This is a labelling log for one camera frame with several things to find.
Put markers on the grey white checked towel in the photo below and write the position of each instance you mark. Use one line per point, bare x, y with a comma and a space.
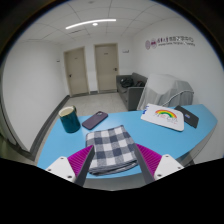
111, 150

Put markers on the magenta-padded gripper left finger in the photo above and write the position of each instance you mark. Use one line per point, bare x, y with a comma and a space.
61, 168

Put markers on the long ceiling light strip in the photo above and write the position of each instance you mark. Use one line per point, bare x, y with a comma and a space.
83, 23

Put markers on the purple wall sign lettering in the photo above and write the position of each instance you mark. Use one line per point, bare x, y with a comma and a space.
170, 42

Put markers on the dark teal mug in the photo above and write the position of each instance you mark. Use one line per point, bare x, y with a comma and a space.
70, 121

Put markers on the purple smartphone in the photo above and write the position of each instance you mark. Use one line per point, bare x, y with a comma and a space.
95, 120

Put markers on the small round ceiling light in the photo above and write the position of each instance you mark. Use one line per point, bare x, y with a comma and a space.
95, 24

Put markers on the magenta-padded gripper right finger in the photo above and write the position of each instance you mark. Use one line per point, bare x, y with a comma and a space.
166, 166

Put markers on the black bag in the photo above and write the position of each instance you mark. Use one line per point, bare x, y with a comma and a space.
126, 82

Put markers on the white cloth-covered chair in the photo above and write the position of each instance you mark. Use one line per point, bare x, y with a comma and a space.
166, 90

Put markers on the black flat notebook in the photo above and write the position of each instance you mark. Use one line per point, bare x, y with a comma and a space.
188, 116

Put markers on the white rainbow-print mouse pad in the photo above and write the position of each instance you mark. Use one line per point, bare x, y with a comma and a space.
160, 120

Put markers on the beige door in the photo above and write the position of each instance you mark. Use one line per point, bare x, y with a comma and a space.
106, 68
76, 71

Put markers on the grey sofa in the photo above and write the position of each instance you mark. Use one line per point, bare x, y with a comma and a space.
133, 97

